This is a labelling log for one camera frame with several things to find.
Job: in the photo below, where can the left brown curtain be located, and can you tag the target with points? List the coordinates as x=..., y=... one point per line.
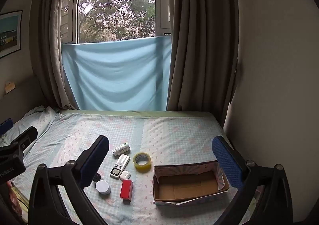
x=46, y=53

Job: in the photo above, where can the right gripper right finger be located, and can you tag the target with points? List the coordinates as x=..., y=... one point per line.
x=274, y=205

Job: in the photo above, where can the brown curtain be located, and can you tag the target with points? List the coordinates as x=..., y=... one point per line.
x=46, y=53
x=204, y=35

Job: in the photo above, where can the small black jar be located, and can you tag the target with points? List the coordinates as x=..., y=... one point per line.
x=97, y=177

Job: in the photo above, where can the light blue cloth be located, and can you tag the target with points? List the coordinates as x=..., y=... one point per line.
x=128, y=75

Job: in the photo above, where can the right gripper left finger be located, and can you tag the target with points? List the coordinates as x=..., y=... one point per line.
x=46, y=205

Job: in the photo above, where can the window frame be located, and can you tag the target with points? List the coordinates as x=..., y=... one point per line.
x=89, y=21

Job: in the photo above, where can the red small box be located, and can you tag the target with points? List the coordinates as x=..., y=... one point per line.
x=126, y=190

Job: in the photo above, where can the framed wall picture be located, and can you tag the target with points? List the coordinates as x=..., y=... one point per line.
x=10, y=25

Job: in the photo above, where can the white lid jar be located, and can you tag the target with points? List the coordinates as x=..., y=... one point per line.
x=103, y=187

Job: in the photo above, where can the white pillow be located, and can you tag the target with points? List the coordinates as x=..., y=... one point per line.
x=40, y=117

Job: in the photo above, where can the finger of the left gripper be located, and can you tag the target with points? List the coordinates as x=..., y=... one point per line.
x=26, y=138
x=6, y=126

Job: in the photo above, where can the yellow tape roll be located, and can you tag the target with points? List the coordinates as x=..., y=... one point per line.
x=142, y=162

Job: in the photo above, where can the white earbuds case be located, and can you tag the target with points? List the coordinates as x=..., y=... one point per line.
x=125, y=175

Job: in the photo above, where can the right brown curtain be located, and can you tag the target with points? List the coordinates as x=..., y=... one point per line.
x=204, y=35

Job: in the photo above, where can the white pill bottle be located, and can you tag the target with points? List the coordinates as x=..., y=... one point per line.
x=121, y=149

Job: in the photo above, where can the open cardboard box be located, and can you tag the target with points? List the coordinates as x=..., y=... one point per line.
x=188, y=184

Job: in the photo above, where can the white digital pocket scale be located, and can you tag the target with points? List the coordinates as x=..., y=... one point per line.
x=119, y=166

